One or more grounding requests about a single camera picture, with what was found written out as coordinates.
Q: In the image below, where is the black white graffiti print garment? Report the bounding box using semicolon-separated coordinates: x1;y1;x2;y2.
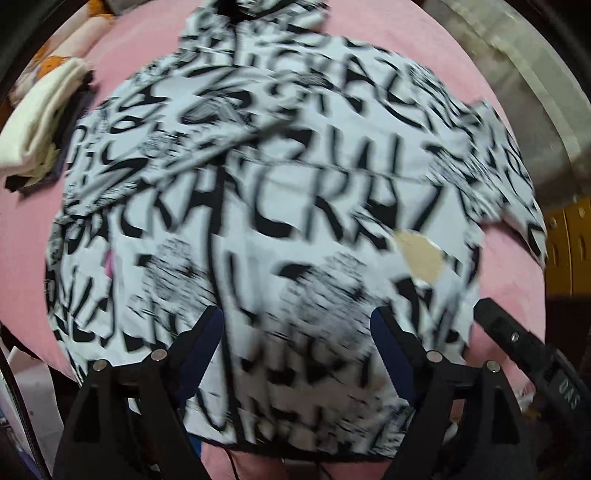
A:
44;0;549;464

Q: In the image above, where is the beige lace covered furniture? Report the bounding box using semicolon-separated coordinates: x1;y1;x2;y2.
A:
424;1;590;208

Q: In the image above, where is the dark folded garment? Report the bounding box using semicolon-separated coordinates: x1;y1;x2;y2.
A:
4;72;95;197

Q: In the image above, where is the cream folded garment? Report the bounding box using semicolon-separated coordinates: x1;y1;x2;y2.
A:
0;58;90;177

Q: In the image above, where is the pink bear print quilt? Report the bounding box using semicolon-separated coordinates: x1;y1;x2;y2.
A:
8;1;115;107

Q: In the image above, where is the pink plush bed blanket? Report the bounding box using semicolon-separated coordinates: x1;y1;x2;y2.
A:
0;0;548;480

